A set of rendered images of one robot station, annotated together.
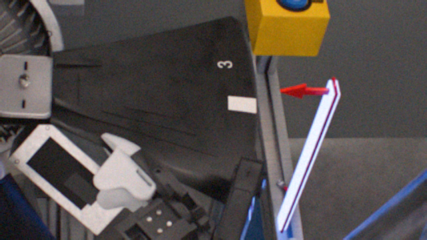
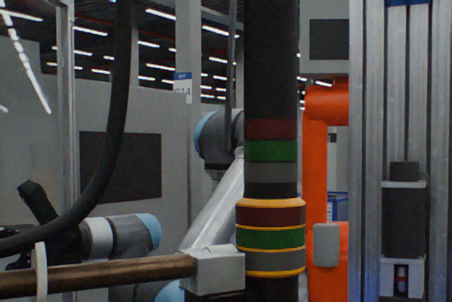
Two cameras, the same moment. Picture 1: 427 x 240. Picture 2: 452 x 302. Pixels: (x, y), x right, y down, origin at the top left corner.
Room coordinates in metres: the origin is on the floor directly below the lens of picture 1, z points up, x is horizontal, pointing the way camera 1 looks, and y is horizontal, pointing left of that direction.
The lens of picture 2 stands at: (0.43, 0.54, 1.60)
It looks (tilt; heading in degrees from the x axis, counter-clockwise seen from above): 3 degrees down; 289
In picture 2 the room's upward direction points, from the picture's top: straight up
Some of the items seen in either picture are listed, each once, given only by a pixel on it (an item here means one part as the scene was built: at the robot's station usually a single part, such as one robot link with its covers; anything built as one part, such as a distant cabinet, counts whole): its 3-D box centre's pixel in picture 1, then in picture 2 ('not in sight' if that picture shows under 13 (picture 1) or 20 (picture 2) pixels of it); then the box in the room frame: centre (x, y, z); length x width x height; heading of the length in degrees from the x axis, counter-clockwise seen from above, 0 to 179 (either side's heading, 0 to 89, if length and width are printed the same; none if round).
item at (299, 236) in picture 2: not in sight; (270, 233); (0.54, 0.21, 1.54); 0.04 x 0.04 x 0.01
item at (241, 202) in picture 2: not in sight; (270, 233); (0.54, 0.21, 1.54); 0.04 x 0.04 x 0.05
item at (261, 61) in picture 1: (271, 43); not in sight; (0.92, -0.07, 0.92); 0.03 x 0.03 x 0.12; 14
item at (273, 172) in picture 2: not in sight; (270, 171); (0.54, 0.21, 1.58); 0.03 x 0.03 x 0.01
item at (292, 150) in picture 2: not in sight; (270, 150); (0.54, 0.21, 1.60); 0.03 x 0.03 x 0.01
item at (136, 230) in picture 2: not in sight; (128, 236); (1.03, -0.38, 1.43); 0.11 x 0.08 x 0.09; 65
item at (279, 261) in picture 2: not in sight; (270, 254); (0.54, 0.21, 1.53); 0.04 x 0.04 x 0.01
